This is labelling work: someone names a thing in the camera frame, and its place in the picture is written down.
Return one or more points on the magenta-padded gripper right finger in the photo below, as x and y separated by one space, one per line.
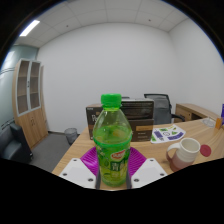
148 171

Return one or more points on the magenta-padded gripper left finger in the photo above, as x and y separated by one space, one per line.
78 171

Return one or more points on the green tea drink bottle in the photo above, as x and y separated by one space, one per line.
112 143

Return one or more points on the grey waste bin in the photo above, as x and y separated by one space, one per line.
71 136

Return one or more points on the white and brown ceramic mug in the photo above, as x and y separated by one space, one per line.
185 153

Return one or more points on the brown box with yellow label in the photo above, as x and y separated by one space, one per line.
143 130

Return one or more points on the printed sticker sheet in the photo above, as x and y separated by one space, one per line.
168 134

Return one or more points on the flat round red coaster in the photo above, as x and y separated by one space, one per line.
206 150

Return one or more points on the black mesh office chair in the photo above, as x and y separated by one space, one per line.
163 110

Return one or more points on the black leather armchair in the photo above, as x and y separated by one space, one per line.
13 146

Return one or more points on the wooden shelf cabinet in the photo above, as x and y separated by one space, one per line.
30 116

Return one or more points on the wooden side desk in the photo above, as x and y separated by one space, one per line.
193 111

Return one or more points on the small orange wooden box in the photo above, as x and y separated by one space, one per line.
218 123

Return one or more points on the ceiling light panel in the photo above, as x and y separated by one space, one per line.
29 28

